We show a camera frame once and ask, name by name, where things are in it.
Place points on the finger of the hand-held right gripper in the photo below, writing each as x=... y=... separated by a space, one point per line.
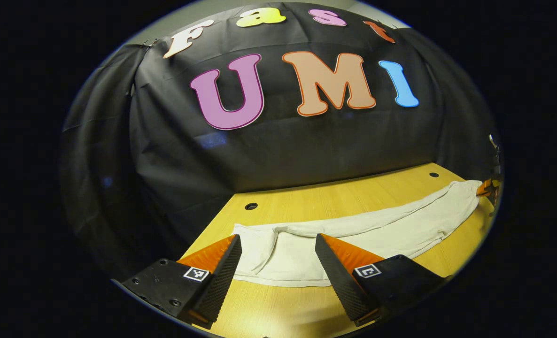
x=489 y=188

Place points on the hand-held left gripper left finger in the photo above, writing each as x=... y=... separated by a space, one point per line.
x=222 y=281

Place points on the black backdrop cloth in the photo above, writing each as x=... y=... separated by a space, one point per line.
x=283 y=150

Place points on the cream white jeans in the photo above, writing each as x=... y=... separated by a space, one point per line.
x=400 y=230

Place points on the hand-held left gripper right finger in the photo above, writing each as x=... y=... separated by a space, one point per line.
x=339 y=281

